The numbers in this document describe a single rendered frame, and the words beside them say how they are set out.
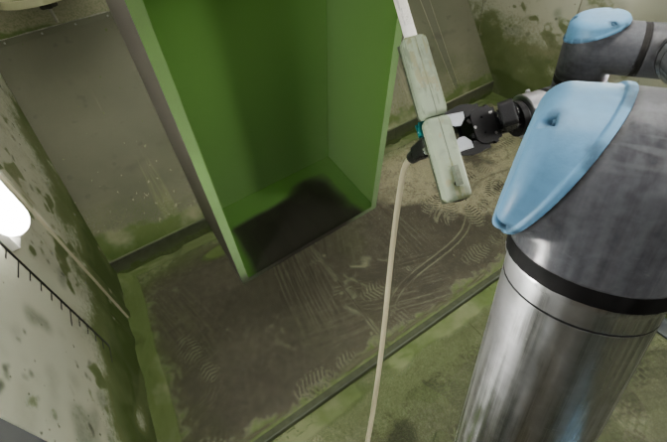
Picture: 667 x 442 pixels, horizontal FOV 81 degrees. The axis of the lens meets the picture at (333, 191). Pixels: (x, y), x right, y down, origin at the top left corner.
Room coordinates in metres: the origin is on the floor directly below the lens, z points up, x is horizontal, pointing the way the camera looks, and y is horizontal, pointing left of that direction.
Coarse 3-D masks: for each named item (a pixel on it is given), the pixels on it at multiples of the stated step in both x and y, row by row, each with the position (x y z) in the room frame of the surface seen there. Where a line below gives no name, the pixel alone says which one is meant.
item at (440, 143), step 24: (408, 24) 0.72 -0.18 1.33; (408, 48) 0.68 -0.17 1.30; (408, 72) 0.66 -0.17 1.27; (432, 72) 0.64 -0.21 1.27; (432, 96) 0.61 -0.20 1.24; (432, 120) 0.58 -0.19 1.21; (432, 144) 0.55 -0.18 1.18; (456, 144) 0.54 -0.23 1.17; (432, 168) 0.54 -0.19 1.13; (456, 168) 0.50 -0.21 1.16; (456, 192) 0.48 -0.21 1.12
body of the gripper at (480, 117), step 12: (480, 108) 0.62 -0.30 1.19; (492, 108) 0.63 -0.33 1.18; (468, 120) 0.61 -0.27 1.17; (480, 120) 0.61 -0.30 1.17; (492, 120) 0.61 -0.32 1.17; (528, 120) 0.60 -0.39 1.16; (456, 132) 0.65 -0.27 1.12; (468, 132) 0.61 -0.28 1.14; (480, 132) 0.59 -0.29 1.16; (492, 132) 0.59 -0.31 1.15; (504, 132) 0.64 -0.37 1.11; (516, 132) 0.62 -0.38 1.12
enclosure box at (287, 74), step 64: (128, 0) 0.67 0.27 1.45; (192, 0) 1.09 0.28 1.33; (256, 0) 1.18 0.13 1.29; (320, 0) 1.29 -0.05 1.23; (384, 0) 1.05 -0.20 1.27; (192, 64) 1.10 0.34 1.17; (256, 64) 1.20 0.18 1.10; (320, 64) 1.33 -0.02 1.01; (384, 64) 1.05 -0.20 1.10; (192, 128) 1.11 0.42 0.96; (256, 128) 1.23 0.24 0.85; (320, 128) 1.38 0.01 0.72; (384, 128) 1.04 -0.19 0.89; (256, 192) 1.26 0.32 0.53; (320, 192) 1.23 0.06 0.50; (256, 256) 0.95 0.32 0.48
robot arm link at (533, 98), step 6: (528, 90) 0.67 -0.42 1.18; (534, 90) 0.67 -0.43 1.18; (540, 90) 0.65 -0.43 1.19; (516, 96) 0.66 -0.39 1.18; (522, 96) 0.65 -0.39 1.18; (528, 96) 0.64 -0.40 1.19; (534, 96) 0.63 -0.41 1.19; (540, 96) 0.63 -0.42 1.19; (528, 102) 0.63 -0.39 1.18; (534, 102) 0.62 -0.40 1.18; (528, 108) 0.62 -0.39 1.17; (534, 108) 0.61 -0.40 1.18
